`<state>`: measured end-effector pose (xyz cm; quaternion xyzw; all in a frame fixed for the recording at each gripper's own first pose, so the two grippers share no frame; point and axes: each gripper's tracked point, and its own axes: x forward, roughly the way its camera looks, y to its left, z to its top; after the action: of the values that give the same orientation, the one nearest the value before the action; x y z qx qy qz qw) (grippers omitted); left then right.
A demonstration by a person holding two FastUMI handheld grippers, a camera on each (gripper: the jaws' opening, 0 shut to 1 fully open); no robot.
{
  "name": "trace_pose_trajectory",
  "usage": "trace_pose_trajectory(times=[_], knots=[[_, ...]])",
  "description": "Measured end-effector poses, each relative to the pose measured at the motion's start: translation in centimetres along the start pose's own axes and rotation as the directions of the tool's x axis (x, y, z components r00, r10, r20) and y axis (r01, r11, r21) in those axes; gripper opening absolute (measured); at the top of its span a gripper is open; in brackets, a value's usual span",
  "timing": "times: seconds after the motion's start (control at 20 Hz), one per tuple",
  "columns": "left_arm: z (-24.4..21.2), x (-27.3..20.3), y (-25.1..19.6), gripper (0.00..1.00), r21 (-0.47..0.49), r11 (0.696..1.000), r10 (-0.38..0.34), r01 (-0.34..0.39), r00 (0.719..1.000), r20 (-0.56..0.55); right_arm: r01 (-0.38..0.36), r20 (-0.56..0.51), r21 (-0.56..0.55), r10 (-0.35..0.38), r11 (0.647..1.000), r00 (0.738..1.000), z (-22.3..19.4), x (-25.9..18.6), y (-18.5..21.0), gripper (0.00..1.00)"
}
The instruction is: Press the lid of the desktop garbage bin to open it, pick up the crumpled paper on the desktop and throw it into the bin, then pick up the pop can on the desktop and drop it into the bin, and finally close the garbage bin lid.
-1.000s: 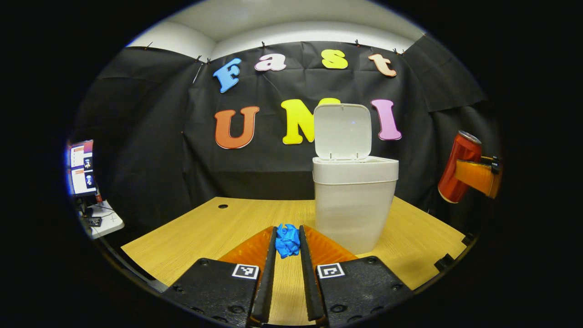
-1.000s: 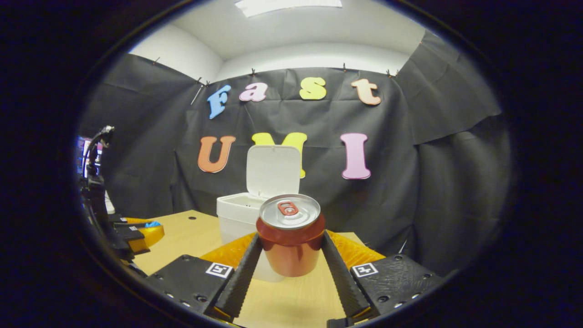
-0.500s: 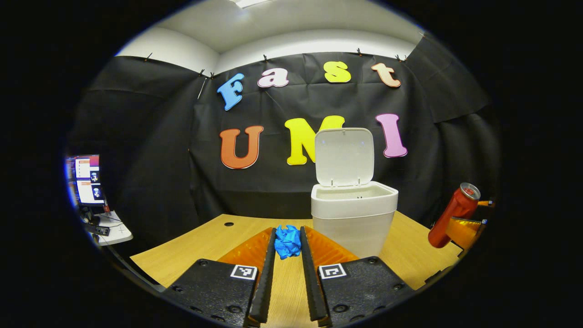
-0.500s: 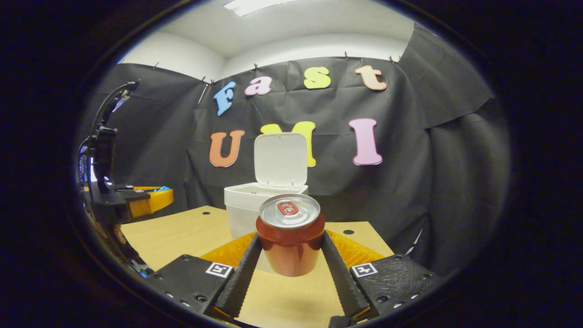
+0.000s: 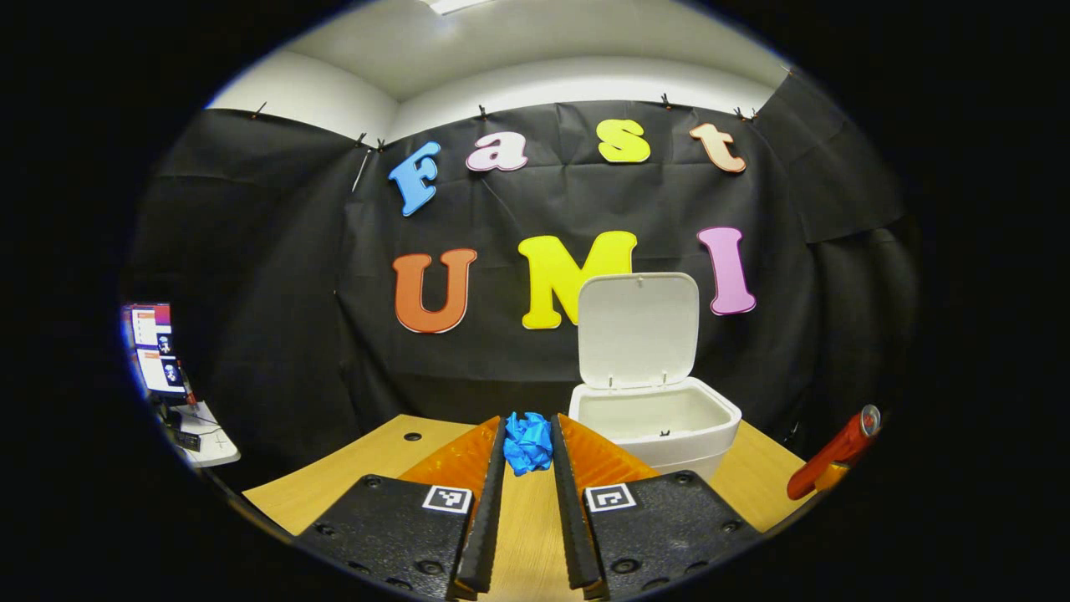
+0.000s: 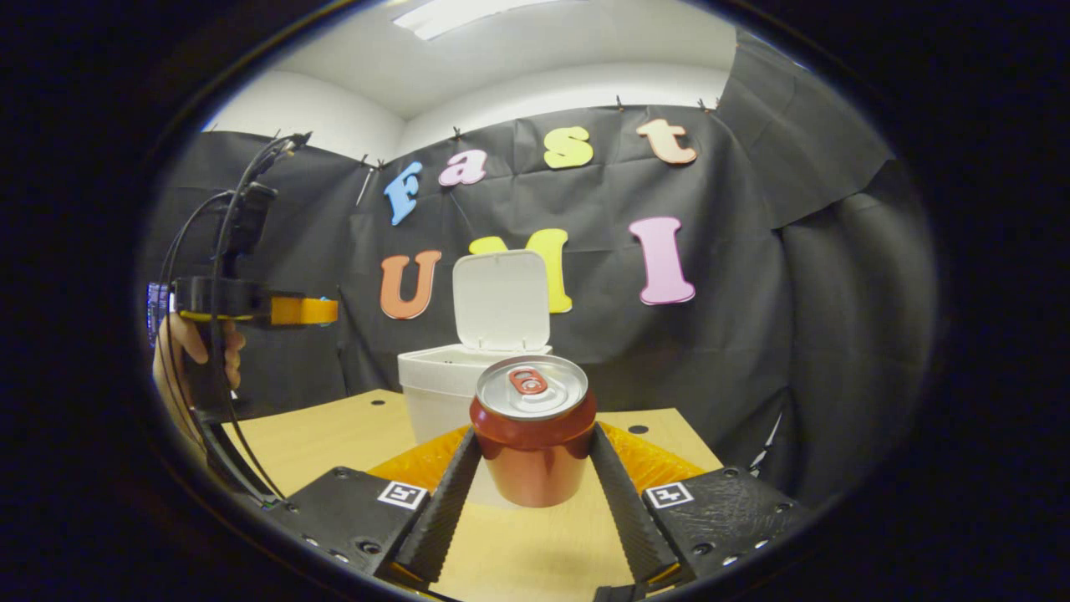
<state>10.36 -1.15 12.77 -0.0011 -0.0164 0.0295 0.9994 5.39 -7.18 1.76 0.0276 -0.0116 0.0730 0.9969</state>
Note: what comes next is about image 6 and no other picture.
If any wooden desktop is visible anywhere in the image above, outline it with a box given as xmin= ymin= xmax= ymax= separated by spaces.
xmin=222 ymin=389 xmax=724 ymax=602

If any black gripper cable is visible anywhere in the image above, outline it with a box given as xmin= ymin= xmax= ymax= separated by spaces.
xmin=159 ymin=134 xmax=289 ymax=507

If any black backdrop cloth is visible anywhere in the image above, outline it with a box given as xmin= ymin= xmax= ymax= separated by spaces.
xmin=146 ymin=29 xmax=937 ymax=503

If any computer monitor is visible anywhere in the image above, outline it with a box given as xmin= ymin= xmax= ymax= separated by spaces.
xmin=147 ymin=283 xmax=172 ymax=344

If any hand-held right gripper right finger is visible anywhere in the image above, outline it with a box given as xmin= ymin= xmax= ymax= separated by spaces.
xmin=589 ymin=421 xmax=810 ymax=588

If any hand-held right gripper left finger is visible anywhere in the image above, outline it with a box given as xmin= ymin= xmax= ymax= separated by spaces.
xmin=272 ymin=425 xmax=484 ymax=586

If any white desktop garbage bin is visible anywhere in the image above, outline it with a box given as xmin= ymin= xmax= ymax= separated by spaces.
xmin=397 ymin=250 xmax=553 ymax=508

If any ceiling light panel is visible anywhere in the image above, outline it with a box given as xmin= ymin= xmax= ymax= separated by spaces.
xmin=391 ymin=0 xmax=569 ymax=41

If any red pop can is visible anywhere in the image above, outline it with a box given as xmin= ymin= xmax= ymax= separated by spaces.
xmin=469 ymin=355 xmax=599 ymax=509

